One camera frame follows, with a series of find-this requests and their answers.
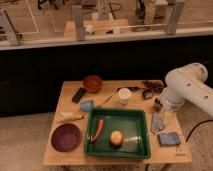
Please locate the blue plastic cup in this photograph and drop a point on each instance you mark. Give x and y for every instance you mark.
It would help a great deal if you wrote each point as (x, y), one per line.
(86, 106)

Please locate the purple bowl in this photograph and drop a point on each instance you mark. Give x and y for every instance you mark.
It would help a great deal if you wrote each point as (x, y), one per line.
(66, 137)

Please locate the red bowl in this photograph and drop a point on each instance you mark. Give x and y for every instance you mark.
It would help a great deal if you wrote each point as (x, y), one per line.
(92, 83)

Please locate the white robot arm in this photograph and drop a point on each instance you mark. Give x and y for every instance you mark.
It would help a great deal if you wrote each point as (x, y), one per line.
(187, 83)

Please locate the red chili pepper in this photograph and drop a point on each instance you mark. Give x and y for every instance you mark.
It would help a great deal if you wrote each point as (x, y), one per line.
(93, 138)

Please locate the wooden table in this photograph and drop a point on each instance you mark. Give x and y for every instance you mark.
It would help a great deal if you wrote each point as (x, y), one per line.
(159, 155)

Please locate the white paper cup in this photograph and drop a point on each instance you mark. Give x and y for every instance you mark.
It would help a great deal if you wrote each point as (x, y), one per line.
(124, 95)

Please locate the small dark jar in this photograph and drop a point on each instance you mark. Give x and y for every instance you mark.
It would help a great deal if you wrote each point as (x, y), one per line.
(157, 105)

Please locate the yellow banana toy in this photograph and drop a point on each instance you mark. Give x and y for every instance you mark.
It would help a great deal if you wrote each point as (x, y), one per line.
(71, 117)

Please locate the green plastic tray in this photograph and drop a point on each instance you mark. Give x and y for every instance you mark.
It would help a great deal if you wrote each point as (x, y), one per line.
(131, 122)

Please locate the blue sponge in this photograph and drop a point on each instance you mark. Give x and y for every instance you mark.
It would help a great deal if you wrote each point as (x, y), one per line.
(168, 139)

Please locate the black rectangular block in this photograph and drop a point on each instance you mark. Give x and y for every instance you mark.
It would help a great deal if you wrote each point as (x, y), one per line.
(78, 95)

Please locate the yellow apple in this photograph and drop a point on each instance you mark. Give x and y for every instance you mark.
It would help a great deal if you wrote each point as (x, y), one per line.
(116, 138)

